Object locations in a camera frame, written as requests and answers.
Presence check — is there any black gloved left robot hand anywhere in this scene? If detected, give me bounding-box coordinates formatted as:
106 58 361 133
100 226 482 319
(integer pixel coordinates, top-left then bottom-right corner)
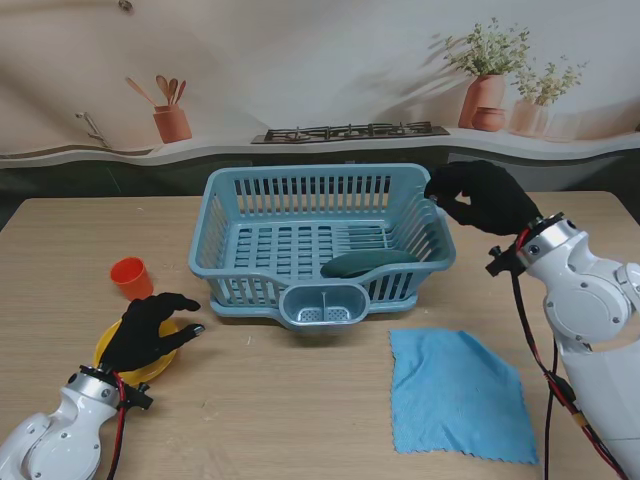
102 293 207 374

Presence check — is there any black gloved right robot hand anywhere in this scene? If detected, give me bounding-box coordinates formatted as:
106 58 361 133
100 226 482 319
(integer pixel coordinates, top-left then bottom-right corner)
423 159 545 237

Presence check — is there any yellow plastic plate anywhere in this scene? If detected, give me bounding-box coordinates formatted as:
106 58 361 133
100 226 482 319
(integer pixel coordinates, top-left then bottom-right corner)
93 317 182 385

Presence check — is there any teal plastic plate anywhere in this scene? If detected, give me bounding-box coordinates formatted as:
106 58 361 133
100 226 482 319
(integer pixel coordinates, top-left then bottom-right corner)
319 249 420 280

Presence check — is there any orange plastic cup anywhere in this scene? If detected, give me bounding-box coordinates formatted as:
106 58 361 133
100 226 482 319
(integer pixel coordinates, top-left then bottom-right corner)
109 256 155 302

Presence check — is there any light blue plastic dish basket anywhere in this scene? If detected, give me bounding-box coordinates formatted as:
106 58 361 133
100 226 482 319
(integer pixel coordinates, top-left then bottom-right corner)
187 162 457 321

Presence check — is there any blue cleaning cloth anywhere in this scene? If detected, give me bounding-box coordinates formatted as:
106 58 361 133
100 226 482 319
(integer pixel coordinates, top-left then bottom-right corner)
388 327 540 466

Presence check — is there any printed kitchen backdrop banner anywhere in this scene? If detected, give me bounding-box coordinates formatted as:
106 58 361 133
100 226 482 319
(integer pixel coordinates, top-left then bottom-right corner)
0 0 640 231

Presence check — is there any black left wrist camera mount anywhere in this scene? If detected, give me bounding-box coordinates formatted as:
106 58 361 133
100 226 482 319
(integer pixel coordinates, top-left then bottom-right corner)
119 382 155 412

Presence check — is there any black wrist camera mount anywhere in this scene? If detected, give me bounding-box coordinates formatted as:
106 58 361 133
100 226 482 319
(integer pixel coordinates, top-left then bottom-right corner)
119 382 155 412
485 243 521 277

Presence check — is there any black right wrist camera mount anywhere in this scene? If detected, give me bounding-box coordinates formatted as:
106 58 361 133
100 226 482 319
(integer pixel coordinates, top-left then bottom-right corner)
485 243 521 277

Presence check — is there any red black left arm cable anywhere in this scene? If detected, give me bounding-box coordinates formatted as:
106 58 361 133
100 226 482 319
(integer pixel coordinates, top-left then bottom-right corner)
107 372 131 480

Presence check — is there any red black arm cable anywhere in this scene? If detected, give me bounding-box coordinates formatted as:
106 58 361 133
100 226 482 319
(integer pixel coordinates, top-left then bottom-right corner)
509 229 629 480
107 372 131 480

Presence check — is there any red black right arm cable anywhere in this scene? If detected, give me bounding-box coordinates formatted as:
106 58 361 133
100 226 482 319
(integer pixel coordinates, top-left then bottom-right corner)
509 229 629 480

